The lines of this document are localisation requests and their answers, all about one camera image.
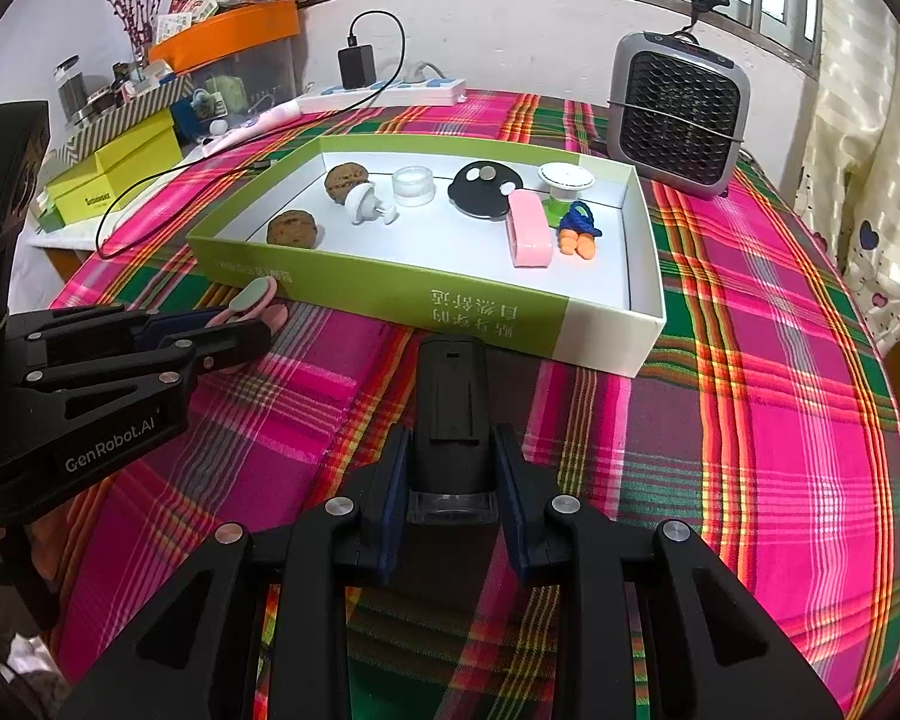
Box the pink device with green disc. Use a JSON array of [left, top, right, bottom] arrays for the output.
[[206, 277, 289, 337]]

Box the brown walnut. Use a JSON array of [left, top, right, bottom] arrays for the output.
[[325, 163, 368, 205], [266, 210, 318, 249]]

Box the small white massager knob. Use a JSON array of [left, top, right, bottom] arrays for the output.
[[344, 182, 398, 226]]

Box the black rectangular device clear cap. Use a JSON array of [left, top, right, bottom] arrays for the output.
[[406, 335, 499, 527]]

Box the black disc with silver dots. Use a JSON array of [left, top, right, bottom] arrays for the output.
[[447, 161, 523, 221]]

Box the pink oval case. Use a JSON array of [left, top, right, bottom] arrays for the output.
[[505, 188, 554, 268]]

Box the blue orange carrot toy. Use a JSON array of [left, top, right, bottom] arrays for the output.
[[557, 200, 603, 260]]

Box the white green round stand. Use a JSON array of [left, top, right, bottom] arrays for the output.
[[538, 163, 595, 229]]

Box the clear small jar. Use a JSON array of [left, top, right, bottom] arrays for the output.
[[391, 166, 436, 208]]

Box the yellow green shoe box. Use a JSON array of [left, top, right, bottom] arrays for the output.
[[38, 109, 182, 232]]

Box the striped patterned box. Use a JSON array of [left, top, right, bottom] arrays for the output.
[[58, 75, 194, 167]]

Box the glass jar black lid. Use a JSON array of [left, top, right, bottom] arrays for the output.
[[53, 55, 89, 124]]

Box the orange lid storage bin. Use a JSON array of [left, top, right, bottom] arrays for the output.
[[148, 0, 301, 124]]

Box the black charger adapter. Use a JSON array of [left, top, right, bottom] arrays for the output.
[[338, 34, 377, 89]]

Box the white power strip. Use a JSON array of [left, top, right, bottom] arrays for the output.
[[294, 78, 468, 114]]

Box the green white cardboard box tray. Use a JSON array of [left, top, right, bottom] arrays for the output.
[[188, 135, 667, 377]]

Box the heart pattern curtain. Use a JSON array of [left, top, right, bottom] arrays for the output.
[[795, 0, 900, 353]]

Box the grey portable heater fan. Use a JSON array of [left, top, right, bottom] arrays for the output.
[[605, 31, 751, 199]]

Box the black charger cable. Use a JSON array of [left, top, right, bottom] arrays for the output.
[[94, 10, 408, 262]]

